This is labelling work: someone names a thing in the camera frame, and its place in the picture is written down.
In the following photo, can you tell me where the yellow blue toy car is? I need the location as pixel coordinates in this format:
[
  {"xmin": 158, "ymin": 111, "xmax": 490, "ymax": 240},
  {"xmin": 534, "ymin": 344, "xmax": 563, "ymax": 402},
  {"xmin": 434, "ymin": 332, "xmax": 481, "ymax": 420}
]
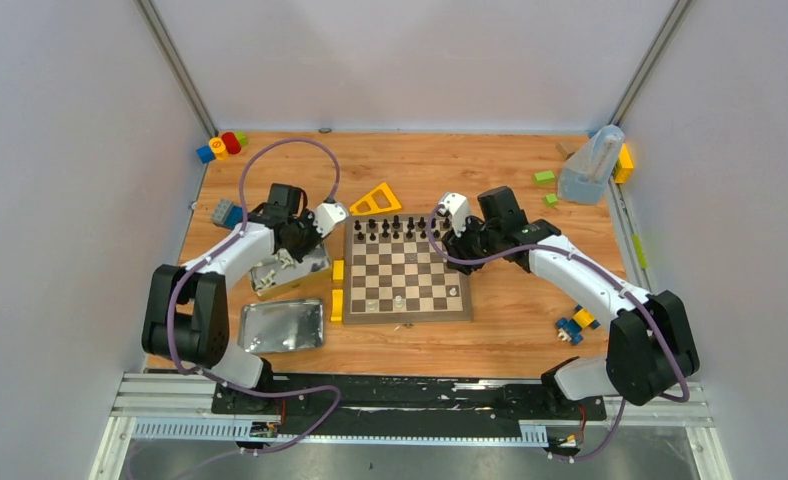
[{"xmin": 556, "ymin": 305, "xmax": 600, "ymax": 346}]

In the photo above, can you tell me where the gold tin with white pieces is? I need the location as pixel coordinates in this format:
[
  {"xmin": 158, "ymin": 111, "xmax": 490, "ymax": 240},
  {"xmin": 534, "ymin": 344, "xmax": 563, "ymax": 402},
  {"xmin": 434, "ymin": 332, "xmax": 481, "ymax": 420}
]
[{"xmin": 249, "ymin": 245, "xmax": 332, "ymax": 301}]

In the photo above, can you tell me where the silver tin lid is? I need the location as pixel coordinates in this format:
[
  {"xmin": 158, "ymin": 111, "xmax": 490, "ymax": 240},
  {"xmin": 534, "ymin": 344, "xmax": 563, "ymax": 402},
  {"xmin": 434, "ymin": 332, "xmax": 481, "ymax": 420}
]
[{"xmin": 238, "ymin": 298, "xmax": 324, "ymax": 355}]

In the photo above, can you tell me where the red cylinder block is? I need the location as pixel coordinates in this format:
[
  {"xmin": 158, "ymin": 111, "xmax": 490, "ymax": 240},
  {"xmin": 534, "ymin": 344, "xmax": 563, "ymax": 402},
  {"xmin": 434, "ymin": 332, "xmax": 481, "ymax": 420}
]
[{"xmin": 221, "ymin": 131, "xmax": 242, "ymax": 155}]

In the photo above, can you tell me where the blue cube block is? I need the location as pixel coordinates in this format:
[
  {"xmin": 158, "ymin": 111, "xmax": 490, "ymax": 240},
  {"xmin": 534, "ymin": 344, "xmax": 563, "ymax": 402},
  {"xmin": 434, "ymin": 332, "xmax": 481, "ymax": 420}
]
[{"xmin": 196, "ymin": 145, "xmax": 216, "ymax": 164}]

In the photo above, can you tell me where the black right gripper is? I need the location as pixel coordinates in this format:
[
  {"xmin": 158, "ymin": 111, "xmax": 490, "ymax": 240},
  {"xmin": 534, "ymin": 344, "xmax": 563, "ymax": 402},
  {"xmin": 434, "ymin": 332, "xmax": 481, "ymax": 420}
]
[{"xmin": 442, "ymin": 214, "xmax": 502, "ymax": 275}]

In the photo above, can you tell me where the green rectangular block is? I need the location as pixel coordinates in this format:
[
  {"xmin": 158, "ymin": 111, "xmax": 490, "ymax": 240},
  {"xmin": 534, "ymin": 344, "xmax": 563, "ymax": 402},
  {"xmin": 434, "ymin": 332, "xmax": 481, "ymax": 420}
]
[{"xmin": 533, "ymin": 170, "xmax": 557, "ymax": 186}]

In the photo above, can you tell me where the small yellow rectangular block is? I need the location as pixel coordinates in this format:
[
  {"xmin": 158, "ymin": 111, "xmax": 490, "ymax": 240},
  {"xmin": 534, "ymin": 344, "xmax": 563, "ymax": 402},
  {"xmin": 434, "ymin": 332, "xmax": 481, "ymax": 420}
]
[{"xmin": 332, "ymin": 260, "xmax": 345, "ymax": 285}]

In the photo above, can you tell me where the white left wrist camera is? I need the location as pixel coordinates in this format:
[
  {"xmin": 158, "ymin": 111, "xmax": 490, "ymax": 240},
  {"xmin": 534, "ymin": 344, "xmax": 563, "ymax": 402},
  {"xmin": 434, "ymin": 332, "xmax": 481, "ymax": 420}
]
[{"xmin": 313, "ymin": 202, "xmax": 349, "ymax": 238}]

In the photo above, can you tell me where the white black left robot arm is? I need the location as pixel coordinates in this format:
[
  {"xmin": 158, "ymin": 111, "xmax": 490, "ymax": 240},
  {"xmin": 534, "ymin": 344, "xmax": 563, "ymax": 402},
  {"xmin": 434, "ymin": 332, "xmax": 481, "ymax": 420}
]
[{"xmin": 141, "ymin": 183, "xmax": 349, "ymax": 413}]

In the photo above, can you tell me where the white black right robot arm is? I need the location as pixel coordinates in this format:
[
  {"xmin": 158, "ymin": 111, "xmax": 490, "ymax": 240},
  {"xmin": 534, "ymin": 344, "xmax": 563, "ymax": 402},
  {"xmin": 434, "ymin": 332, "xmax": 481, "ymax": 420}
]
[{"xmin": 429, "ymin": 186, "xmax": 700, "ymax": 418}]

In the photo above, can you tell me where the yellow cylinder block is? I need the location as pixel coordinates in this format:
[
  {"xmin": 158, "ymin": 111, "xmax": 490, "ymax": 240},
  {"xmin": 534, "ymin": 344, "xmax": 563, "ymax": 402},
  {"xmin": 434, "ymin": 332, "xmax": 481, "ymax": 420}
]
[{"xmin": 209, "ymin": 137, "xmax": 230, "ymax": 160}]

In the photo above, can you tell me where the clear blue plastic container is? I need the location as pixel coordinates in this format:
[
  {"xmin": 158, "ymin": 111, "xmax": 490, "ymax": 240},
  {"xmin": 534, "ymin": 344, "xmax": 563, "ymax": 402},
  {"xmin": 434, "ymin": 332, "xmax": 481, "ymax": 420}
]
[{"xmin": 558, "ymin": 125, "xmax": 625, "ymax": 205}]

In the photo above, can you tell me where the yellow block at right wall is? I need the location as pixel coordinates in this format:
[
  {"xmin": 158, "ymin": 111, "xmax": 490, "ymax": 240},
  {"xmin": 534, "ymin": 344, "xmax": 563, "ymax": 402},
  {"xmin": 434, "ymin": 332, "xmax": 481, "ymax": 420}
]
[{"xmin": 612, "ymin": 144, "xmax": 635, "ymax": 184}]

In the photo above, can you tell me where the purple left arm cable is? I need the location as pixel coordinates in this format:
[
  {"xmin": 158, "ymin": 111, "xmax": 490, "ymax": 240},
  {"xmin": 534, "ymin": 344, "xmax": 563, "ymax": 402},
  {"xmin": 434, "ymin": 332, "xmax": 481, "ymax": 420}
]
[{"xmin": 165, "ymin": 137, "xmax": 342, "ymax": 458}]

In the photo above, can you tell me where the gray lego brick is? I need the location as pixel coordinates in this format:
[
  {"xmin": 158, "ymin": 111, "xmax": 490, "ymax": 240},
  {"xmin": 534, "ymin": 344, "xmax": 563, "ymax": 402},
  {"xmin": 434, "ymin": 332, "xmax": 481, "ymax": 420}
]
[{"xmin": 210, "ymin": 199, "xmax": 234, "ymax": 227}]

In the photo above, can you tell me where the yellow arch block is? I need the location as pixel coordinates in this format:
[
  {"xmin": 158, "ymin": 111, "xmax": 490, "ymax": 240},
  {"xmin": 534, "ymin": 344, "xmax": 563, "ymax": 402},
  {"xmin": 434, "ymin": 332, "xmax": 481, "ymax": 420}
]
[{"xmin": 330, "ymin": 289, "xmax": 344, "ymax": 323}]

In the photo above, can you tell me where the blue lego brick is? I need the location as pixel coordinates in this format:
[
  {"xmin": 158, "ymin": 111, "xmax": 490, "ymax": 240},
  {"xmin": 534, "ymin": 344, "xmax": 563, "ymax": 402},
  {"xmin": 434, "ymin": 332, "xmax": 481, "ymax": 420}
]
[{"xmin": 224, "ymin": 205, "xmax": 244, "ymax": 229}]

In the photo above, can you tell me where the wooden chess board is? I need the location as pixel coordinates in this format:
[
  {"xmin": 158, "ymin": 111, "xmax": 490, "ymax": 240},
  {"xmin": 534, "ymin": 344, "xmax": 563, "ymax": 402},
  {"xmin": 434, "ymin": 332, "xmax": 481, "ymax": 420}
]
[{"xmin": 343, "ymin": 238, "xmax": 474, "ymax": 325}]

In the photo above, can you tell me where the yellow triangle frame block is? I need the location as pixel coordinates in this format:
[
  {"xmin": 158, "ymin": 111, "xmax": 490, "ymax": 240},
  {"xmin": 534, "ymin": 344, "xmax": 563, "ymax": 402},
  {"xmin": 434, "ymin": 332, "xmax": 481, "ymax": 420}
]
[{"xmin": 349, "ymin": 182, "xmax": 402, "ymax": 216}]

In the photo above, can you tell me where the green block at corner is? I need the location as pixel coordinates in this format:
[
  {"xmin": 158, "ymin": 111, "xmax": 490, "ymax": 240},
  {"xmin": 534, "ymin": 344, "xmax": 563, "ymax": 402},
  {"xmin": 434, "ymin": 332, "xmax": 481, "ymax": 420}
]
[{"xmin": 234, "ymin": 131, "xmax": 249, "ymax": 147}]

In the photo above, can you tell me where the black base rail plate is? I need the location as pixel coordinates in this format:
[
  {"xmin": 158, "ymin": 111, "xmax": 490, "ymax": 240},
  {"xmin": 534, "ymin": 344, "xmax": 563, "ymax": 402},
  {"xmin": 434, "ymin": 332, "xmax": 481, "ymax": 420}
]
[{"xmin": 211, "ymin": 373, "xmax": 607, "ymax": 440}]

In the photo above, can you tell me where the black chess pieces row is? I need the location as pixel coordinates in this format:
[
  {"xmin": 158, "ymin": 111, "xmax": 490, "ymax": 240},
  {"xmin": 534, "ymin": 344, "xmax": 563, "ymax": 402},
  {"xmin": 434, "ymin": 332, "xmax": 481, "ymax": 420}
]
[{"xmin": 345, "ymin": 214, "xmax": 452, "ymax": 246}]

